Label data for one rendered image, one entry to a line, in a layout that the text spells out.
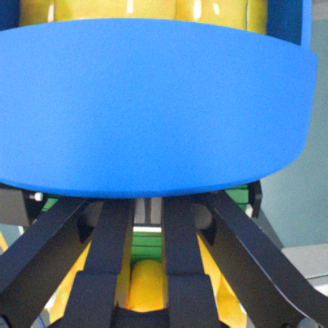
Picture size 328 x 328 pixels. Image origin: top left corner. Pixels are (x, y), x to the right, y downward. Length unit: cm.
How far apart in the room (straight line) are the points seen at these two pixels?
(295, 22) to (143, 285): 46
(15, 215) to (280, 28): 43
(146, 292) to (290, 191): 134
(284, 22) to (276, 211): 155
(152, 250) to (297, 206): 136
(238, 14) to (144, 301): 44
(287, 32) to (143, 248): 46
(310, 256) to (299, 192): 129
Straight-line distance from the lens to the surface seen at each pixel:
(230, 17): 18
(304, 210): 185
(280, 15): 27
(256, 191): 52
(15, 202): 43
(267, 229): 65
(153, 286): 51
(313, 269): 45
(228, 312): 49
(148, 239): 54
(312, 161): 170
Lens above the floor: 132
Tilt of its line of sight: 68 degrees down
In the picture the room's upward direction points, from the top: 176 degrees clockwise
